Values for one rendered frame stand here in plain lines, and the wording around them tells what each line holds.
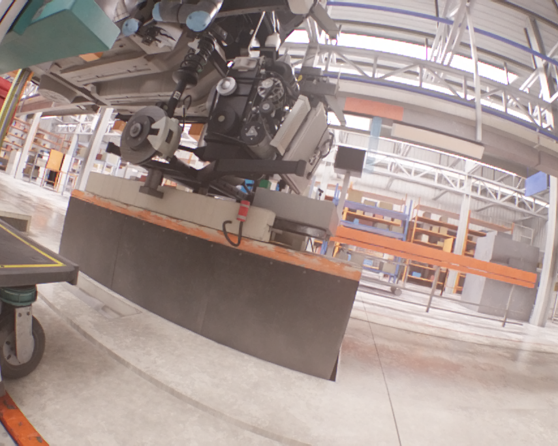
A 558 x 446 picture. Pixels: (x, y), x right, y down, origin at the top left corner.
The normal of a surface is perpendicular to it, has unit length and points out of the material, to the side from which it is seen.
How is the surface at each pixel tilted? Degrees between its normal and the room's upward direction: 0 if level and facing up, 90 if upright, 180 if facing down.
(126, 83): 110
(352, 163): 90
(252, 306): 90
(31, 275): 90
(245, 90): 90
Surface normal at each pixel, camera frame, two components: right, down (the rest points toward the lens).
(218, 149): -0.25, -0.12
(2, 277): 0.96, 0.24
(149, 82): -0.29, 0.15
